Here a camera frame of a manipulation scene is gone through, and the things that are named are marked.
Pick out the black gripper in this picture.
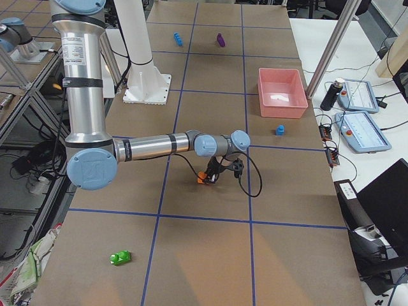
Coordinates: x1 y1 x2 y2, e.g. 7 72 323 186
205 157 223 182

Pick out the orange sloped toy block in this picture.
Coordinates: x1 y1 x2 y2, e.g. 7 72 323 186
197 171 212 184

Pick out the small blue toy block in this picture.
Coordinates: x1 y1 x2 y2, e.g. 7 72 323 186
275 125 285 136

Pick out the purple toy block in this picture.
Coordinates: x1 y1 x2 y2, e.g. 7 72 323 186
216 33 226 47

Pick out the green toy block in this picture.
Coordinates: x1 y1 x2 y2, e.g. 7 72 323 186
110 250 131 266

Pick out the long blue toy block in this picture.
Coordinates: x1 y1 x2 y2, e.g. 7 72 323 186
173 32 184 47

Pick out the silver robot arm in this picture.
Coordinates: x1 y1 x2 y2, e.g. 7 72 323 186
50 1 251 190

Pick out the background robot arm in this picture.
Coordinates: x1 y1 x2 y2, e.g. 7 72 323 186
1 17 53 62

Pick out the pink plastic box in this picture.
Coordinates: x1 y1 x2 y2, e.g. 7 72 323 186
258 68 308 119

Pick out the black box with label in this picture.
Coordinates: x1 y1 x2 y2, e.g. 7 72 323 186
334 179 374 231

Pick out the black cylinder bottle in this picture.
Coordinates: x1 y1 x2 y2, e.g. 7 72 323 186
320 81 343 111

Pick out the lower teach pendant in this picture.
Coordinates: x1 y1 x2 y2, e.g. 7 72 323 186
335 110 392 154

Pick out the teach pendant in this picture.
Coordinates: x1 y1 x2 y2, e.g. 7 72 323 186
337 79 379 113
335 110 392 154

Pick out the upper teach pendant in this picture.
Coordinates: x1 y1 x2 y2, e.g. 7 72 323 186
337 79 379 113

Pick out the black laptop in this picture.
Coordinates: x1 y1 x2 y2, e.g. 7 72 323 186
357 158 407 256

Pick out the crumpled cloth bag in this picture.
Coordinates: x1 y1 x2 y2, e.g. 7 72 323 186
1 223 62 305

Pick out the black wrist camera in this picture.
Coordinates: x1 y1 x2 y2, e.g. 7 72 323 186
231 159 244 179

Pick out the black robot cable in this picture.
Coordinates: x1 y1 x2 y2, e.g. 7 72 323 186
173 152 263 198

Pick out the white camera stand pole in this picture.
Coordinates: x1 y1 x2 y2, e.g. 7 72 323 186
114 1 171 105

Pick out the upper wire connector block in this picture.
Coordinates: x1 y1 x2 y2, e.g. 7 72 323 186
318 124 332 141

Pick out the wire connector block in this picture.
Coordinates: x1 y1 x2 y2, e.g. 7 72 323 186
325 148 340 168
318 124 332 141

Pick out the lower wire connector block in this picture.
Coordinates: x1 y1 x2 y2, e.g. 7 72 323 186
325 148 340 168

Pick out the aluminium frame post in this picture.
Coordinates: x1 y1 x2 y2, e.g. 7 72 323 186
305 0 361 99

